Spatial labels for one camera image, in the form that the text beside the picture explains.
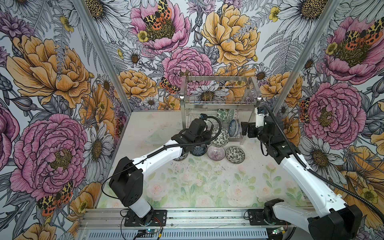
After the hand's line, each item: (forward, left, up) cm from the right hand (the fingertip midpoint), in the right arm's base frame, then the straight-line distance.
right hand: (250, 126), depth 78 cm
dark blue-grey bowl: (+2, +26, -26) cm, 37 cm away
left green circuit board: (-40, +51, -27) cm, 70 cm away
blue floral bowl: (+14, +2, -20) cm, 25 cm away
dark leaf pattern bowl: (0, +13, -11) cm, 17 cm away
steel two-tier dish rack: (+43, +18, -13) cm, 48 cm away
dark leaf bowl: (-1, +3, -26) cm, 26 cm away
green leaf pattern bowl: (+23, +8, -16) cm, 29 cm away
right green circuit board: (-41, -10, -28) cm, 51 cm away
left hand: (0, +21, -8) cm, 22 cm away
